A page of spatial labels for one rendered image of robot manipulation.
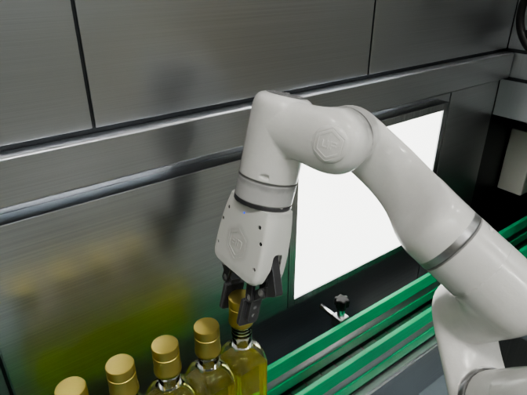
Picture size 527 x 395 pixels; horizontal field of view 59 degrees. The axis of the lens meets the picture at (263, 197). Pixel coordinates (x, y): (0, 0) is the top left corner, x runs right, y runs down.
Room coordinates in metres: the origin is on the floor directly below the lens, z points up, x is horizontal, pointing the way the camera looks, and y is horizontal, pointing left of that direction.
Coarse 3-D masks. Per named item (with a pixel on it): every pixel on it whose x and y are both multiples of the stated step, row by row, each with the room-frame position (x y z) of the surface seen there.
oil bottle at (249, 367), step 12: (228, 348) 0.50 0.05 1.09; (252, 348) 0.50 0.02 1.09; (228, 360) 0.49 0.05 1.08; (240, 360) 0.48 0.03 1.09; (252, 360) 0.49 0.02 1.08; (264, 360) 0.50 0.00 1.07; (240, 372) 0.47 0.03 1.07; (252, 372) 0.48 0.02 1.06; (264, 372) 0.50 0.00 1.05; (240, 384) 0.47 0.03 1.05; (252, 384) 0.48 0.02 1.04; (264, 384) 0.50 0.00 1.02
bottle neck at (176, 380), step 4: (176, 376) 0.43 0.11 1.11; (160, 380) 0.43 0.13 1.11; (164, 380) 0.42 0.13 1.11; (168, 380) 0.42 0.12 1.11; (172, 380) 0.42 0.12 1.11; (176, 380) 0.43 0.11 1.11; (180, 380) 0.44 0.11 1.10; (160, 384) 0.43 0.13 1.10; (164, 384) 0.42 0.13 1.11; (168, 384) 0.42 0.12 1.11; (172, 384) 0.42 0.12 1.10; (176, 384) 0.43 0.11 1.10; (160, 388) 0.43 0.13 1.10; (164, 388) 0.42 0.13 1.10; (168, 388) 0.42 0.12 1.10; (172, 388) 0.42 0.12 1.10; (176, 388) 0.43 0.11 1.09
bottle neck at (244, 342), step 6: (234, 330) 0.50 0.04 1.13; (240, 330) 0.49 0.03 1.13; (246, 330) 0.50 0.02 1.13; (252, 330) 0.51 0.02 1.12; (234, 336) 0.50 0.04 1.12; (240, 336) 0.49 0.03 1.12; (246, 336) 0.50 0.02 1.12; (234, 342) 0.50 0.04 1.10; (240, 342) 0.49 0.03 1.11; (246, 342) 0.50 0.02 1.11; (252, 342) 0.51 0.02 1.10; (234, 348) 0.50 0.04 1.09; (240, 348) 0.49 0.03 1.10; (246, 348) 0.50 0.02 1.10
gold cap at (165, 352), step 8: (160, 336) 0.45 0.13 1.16; (168, 336) 0.45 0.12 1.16; (152, 344) 0.44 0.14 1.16; (160, 344) 0.44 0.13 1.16; (168, 344) 0.44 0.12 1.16; (176, 344) 0.44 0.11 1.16; (152, 352) 0.43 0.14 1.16; (160, 352) 0.42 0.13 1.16; (168, 352) 0.42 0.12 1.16; (176, 352) 0.43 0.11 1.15; (160, 360) 0.42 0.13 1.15; (168, 360) 0.42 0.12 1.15; (176, 360) 0.43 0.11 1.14; (160, 368) 0.42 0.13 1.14; (168, 368) 0.42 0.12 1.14; (176, 368) 0.43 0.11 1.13; (160, 376) 0.42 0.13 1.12; (168, 376) 0.42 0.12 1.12
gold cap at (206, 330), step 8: (200, 320) 0.48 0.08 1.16; (208, 320) 0.48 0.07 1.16; (200, 328) 0.46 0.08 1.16; (208, 328) 0.46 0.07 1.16; (216, 328) 0.46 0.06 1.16; (200, 336) 0.45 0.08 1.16; (208, 336) 0.45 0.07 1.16; (216, 336) 0.46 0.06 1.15; (200, 344) 0.45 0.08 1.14; (208, 344) 0.45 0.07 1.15; (216, 344) 0.46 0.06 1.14; (200, 352) 0.45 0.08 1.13; (208, 352) 0.45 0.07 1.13; (216, 352) 0.46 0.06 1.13
